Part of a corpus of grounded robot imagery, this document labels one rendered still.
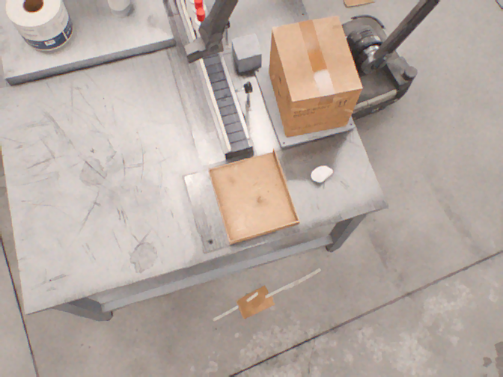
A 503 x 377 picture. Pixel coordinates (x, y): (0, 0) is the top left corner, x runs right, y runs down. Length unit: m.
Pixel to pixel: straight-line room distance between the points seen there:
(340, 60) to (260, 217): 0.61
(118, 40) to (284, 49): 0.72
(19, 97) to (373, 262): 1.83
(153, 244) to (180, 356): 0.91
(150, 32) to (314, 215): 0.99
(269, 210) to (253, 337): 0.93
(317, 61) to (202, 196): 0.63
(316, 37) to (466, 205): 1.49
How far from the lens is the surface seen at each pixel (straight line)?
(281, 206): 1.76
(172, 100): 1.96
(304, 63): 1.69
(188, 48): 1.74
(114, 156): 1.90
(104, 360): 2.60
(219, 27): 1.65
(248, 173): 1.80
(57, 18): 2.06
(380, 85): 2.77
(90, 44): 2.12
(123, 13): 2.15
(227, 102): 1.88
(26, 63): 2.15
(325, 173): 1.80
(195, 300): 2.54
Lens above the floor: 2.51
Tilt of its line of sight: 70 degrees down
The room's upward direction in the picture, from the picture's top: 2 degrees clockwise
